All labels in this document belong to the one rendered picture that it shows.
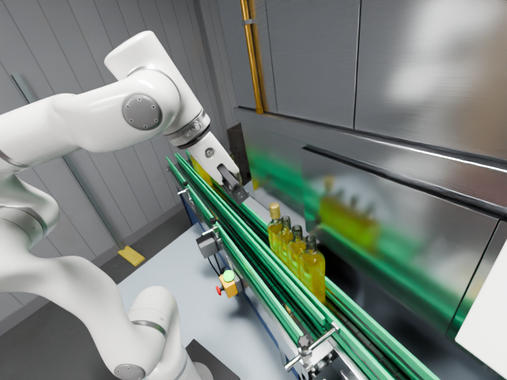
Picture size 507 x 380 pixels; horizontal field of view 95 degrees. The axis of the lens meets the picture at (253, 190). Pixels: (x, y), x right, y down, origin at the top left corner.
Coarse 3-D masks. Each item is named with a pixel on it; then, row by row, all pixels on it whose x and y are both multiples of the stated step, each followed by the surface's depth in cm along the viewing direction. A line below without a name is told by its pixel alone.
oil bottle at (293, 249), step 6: (288, 246) 72; (294, 246) 69; (300, 246) 69; (288, 252) 73; (294, 252) 69; (300, 252) 69; (288, 258) 75; (294, 258) 71; (294, 264) 73; (294, 270) 75
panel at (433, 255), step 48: (336, 192) 66; (384, 192) 52; (432, 192) 44; (336, 240) 74; (384, 240) 57; (432, 240) 46; (480, 240) 39; (384, 288) 64; (432, 288) 50; (480, 288) 42
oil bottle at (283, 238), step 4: (280, 232) 75; (292, 232) 74; (280, 236) 75; (284, 236) 74; (288, 236) 73; (292, 236) 74; (280, 240) 76; (284, 240) 73; (288, 240) 73; (280, 244) 77; (284, 244) 74; (280, 248) 79; (284, 248) 75; (280, 252) 80; (284, 252) 76; (280, 256) 82; (284, 256) 78; (284, 260) 79; (288, 260) 77; (284, 264) 81; (288, 264) 78; (288, 268) 79
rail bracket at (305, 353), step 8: (336, 328) 59; (304, 336) 55; (328, 336) 59; (304, 344) 54; (312, 344) 58; (304, 352) 55; (296, 360) 55; (304, 360) 56; (288, 368) 55; (304, 368) 59
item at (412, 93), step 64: (256, 0) 69; (320, 0) 51; (384, 0) 40; (448, 0) 33; (256, 64) 81; (320, 64) 57; (384, 64) 44; (448, 64) 36; (256, 128) 99; (320, 128) 63; (384, 128) 49; (448, 128) 39; (256, 192) 127; (384, 320) 74
